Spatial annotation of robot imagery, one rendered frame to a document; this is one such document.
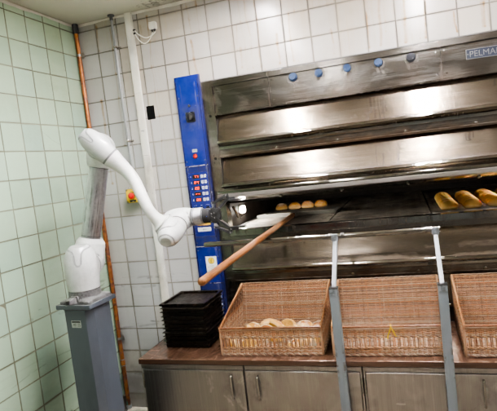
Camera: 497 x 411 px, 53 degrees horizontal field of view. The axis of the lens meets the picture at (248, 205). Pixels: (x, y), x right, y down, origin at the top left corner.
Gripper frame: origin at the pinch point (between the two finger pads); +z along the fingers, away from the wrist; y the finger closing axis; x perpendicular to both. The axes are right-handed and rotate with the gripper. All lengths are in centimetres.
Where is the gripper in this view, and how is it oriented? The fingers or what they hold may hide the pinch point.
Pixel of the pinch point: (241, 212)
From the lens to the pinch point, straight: 245.8
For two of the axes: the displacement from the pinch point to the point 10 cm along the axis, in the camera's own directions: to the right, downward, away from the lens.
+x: -2.8, 1.1, -9.5
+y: 1.2, 9.9, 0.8
